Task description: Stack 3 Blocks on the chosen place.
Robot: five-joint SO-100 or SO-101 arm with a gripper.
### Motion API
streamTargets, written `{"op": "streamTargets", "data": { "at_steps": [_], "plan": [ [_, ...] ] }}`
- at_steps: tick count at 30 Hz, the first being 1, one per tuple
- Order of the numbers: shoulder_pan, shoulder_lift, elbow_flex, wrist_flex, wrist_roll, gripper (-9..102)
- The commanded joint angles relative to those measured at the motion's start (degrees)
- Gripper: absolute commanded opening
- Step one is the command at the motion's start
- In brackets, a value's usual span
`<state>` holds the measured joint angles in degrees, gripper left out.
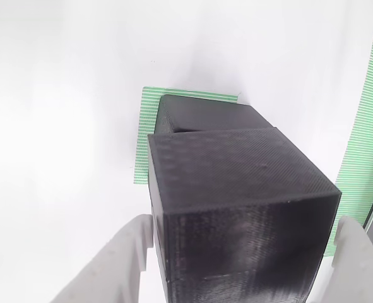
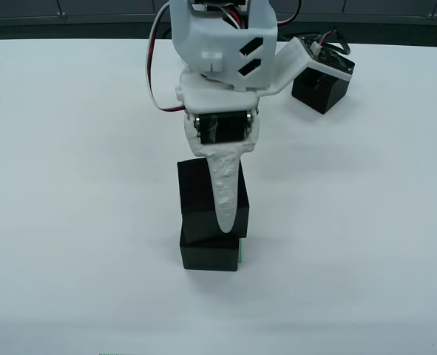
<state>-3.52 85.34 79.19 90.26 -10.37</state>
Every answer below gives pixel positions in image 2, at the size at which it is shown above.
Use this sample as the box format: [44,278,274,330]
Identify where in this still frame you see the black cube block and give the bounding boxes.
[176,158,251,246]
[179,227,241,273]
[291,68,351,115]

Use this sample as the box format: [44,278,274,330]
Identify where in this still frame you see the red white black servo cable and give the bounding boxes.
[146,0,189,114]

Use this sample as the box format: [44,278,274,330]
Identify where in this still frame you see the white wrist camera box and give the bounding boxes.
[257,35,356,95]

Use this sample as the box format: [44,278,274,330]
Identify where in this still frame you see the black white camera cable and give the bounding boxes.
[314,30,351,57]

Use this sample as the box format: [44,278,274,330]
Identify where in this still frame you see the black red thin cable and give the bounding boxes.
[277,0,302,24]

